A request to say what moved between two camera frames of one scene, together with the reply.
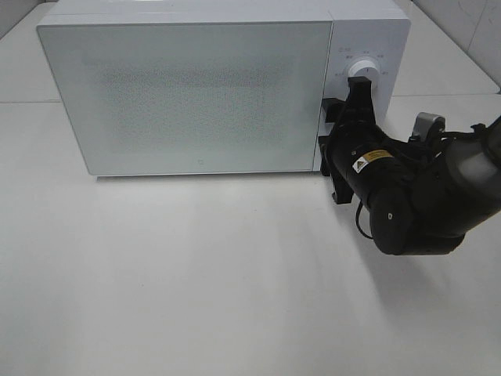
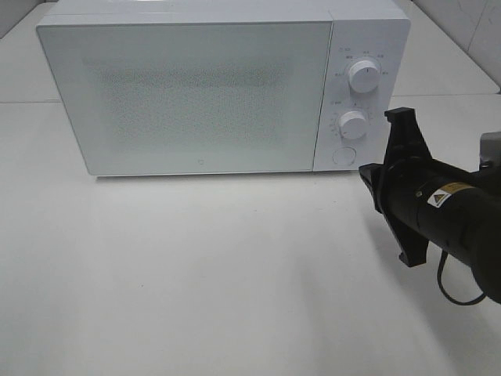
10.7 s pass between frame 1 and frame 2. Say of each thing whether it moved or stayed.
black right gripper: moved
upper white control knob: stayed
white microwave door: stayed
